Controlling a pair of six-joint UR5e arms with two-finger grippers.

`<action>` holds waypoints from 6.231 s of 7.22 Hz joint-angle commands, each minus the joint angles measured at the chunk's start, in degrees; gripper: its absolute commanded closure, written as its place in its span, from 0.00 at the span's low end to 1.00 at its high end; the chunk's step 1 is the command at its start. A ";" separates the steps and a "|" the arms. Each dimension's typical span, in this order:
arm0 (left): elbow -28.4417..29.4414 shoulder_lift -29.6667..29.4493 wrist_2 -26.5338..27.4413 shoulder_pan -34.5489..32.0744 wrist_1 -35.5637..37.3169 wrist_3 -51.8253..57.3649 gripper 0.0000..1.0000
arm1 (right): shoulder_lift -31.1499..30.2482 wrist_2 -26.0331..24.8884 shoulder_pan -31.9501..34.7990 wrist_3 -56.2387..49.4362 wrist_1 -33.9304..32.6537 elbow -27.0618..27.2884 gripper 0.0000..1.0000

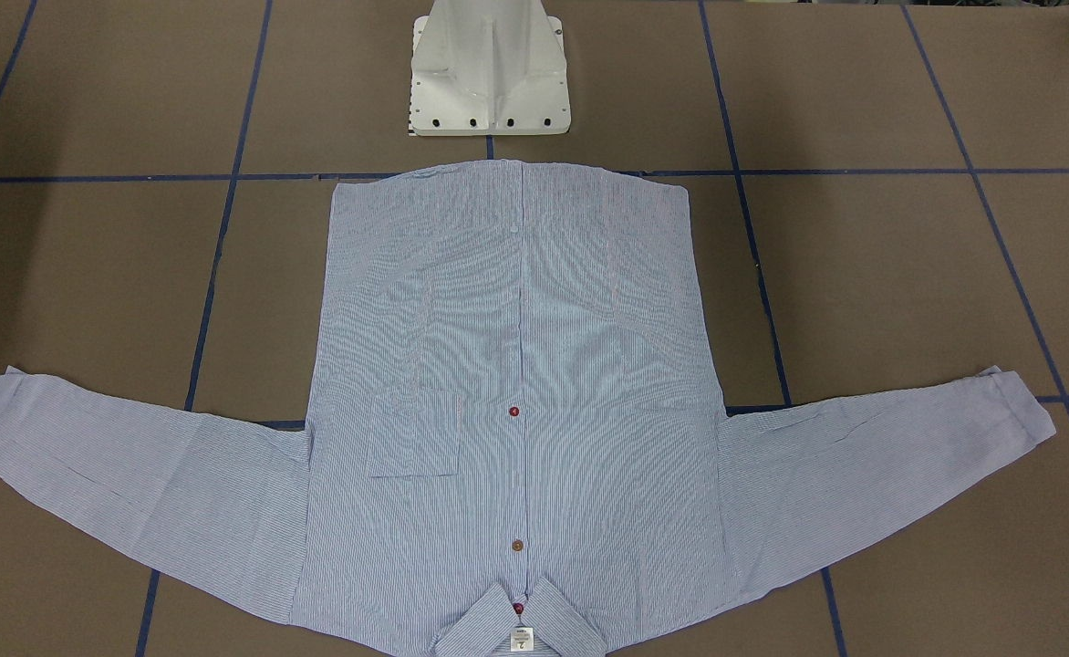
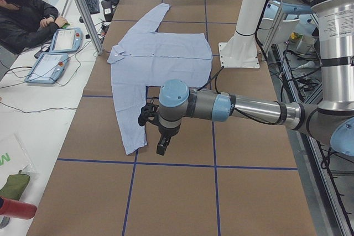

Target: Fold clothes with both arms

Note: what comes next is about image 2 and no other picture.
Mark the upper teach pendant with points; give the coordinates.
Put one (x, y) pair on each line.
(66, 40)

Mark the seated person in black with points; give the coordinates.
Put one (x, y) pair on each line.
(28, 23)

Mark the black keyboard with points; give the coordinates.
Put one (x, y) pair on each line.
(93, 6)

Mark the teach pendant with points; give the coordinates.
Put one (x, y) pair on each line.
(48, 68)
(66, 40)

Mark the lower teach pendant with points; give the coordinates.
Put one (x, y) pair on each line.
(48, 68)

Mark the light blue striped shirt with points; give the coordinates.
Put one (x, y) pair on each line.
(143, 58)

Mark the aluminium frame post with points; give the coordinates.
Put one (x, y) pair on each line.
(88, 22)

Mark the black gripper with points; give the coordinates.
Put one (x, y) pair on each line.
(166, 132)

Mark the green cloth pouch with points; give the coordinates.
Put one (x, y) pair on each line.
(15, 186)

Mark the red cylindrical object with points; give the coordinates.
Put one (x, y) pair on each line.
(17, 209)

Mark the dark labelled box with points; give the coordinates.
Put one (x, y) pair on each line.
(107, 10)

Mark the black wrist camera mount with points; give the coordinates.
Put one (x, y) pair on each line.
(149, 113)

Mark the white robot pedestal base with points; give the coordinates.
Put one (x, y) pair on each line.
(241, 50)

